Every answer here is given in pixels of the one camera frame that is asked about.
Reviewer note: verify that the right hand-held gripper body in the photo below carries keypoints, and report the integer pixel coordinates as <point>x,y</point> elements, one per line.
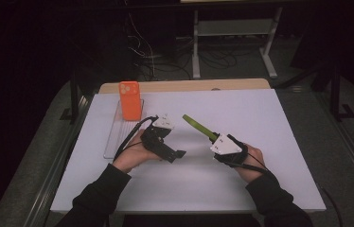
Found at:
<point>225,146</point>

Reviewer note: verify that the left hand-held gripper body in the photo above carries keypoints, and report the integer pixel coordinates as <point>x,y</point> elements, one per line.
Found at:
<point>153,143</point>

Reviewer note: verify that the green cartoon phone case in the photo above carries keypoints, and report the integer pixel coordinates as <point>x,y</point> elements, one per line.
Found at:
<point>198,126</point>

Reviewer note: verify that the clear plastic rack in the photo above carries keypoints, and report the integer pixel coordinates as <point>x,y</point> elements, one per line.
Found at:
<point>118,135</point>

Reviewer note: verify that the orange phone case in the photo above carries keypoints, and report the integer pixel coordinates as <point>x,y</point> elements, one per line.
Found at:
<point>130,101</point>

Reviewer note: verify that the person's left hand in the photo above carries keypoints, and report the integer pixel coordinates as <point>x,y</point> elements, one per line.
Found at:
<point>131,156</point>

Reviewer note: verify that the person's right hand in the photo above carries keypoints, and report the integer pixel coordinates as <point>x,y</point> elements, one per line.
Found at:
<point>255,157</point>

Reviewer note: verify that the black metal stand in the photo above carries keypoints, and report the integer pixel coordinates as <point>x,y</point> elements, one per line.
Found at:
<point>74,94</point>
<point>336,91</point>

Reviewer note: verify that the white metal table frame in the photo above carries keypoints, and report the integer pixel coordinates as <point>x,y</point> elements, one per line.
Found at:
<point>235,27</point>

